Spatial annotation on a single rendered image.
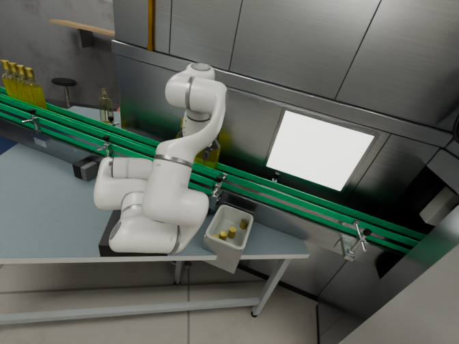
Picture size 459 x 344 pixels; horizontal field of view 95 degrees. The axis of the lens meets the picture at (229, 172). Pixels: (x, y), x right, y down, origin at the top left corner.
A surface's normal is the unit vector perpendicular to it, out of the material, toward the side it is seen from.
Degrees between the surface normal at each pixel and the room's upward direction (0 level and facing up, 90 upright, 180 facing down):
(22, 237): 0
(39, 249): 0
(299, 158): 90
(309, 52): 90
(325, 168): 90
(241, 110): 90
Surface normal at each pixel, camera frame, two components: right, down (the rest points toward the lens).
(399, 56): -0.29, 0.46
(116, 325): 0.21, -0.82
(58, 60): 0.16, 0.56
